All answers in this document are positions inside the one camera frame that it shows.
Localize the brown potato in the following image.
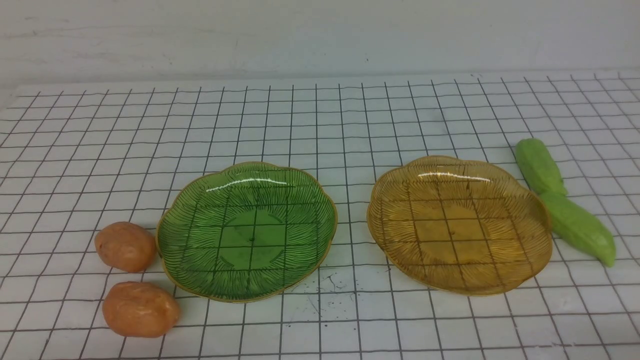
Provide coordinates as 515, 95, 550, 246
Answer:
94, 221, 157, 273
102, 281, 181, 338

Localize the green gourd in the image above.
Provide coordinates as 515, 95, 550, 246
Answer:
538, 192, 617, 268
514, 137, 569, 197

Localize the green glass plate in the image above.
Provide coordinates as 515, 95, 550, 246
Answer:
155, 161, 339, 303

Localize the amber glass plate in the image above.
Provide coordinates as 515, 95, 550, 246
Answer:
366, 155, 553, 296

